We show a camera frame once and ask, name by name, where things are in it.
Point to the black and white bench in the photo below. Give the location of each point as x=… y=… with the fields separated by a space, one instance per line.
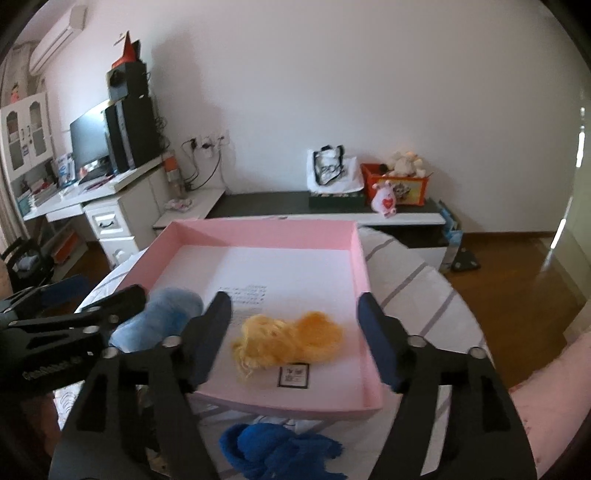
x=268 y=203

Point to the white air conditioner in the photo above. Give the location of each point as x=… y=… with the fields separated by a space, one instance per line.
x=55 y=39

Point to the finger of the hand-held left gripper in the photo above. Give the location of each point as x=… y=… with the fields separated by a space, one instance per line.
x=64 y=290
x=120 y=300

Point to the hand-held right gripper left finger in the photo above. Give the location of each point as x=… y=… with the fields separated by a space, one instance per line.
x=217 y=332

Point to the white wall power outlet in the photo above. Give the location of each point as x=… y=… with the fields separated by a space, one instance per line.
x=212 y=138

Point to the light blue soft cloth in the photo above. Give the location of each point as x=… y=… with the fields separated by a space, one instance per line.
x=166 y=309

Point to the stack of books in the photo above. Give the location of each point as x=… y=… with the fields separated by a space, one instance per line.
x=39 y=191

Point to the blue and white carton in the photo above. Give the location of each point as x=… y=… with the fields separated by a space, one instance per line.
x=64 y=168

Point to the orange-capped bottle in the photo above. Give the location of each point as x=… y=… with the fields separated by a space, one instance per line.
x=172 y=173

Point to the white desk with drawers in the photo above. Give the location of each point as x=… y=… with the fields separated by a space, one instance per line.
x=124 y=207

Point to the black floor scale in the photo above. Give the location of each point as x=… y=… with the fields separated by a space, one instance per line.
x=465 y=261

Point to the white glass-door cabinet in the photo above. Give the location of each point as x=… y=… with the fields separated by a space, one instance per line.
x=27 y=134

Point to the red toy box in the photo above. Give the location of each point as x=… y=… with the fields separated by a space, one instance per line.
x=411 y=191

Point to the red paper decoration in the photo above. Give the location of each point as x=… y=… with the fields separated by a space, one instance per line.
x=127 y=50

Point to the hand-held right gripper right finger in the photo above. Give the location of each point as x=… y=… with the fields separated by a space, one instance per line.
x=374 y=341

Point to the pink floral blanket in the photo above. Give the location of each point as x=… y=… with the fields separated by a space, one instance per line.
x=549 y=406

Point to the pink cardboard box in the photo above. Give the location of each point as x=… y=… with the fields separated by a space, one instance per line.
x=277 y=230

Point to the yellow knitted toy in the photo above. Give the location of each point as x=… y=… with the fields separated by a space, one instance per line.
x=314 y=337

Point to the white printed tote bag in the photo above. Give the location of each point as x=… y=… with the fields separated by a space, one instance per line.
x=334 y=170

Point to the black chair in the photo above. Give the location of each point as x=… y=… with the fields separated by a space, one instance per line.
x=18 y=272

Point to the flat green box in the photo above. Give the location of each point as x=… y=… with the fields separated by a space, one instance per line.
x=337 y=201

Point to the tall black speaker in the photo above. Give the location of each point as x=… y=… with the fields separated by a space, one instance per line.
x=134 y=131

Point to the dark blue knitted toy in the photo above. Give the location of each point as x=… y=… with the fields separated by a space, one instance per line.
x=272 y=450

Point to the black computer monitor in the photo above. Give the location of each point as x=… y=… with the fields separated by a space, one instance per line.
x=90 y=136

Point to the white plush toy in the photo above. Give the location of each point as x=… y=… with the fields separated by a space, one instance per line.
x=406 y=164

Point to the small black speaker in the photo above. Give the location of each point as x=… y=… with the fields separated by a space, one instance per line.
x=131 y=78

